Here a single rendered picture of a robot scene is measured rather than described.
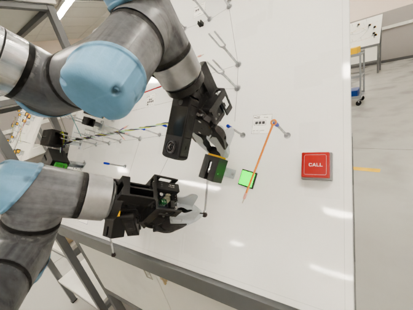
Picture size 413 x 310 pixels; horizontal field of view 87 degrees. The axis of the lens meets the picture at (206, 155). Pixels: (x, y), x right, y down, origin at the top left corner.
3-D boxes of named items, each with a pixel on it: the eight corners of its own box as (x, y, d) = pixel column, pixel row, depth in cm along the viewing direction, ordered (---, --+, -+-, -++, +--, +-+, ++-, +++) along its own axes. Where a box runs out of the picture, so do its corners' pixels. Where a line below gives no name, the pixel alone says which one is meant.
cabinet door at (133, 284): (180, 332, 89) (147, 259, 75) (104, 288, 119) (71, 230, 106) (183, 327, 90) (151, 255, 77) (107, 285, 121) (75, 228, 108)
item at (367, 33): (378, 72, 688) (379, 13, 632) (335, 79, 769) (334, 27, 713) (381, 69, 735) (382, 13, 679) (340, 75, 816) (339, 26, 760)
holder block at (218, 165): (207, 178, 54) (198, 176, 51) (214, 156, 54) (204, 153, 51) (221, 183, 52) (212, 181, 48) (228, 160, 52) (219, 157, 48)
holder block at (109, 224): (126, 251, 72) (98, 257, 64) (132, 213, 74) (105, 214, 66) (136, 254, 70) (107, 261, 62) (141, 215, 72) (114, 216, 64)
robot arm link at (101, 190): (72, 226, 36) (80, 183, 41) (102, 228, 38) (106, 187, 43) (85, 206, 31) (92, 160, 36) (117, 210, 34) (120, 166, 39)
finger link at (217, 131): (233, 145, 46) (214, 115, 40) (230, 151, 45) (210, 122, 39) (217, 143, 49) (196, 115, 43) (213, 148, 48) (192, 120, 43)
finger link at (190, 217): (217, 218, 46) (179, 214, 41) (201, 229, 50) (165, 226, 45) (214, 205, 48) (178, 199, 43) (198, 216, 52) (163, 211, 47)
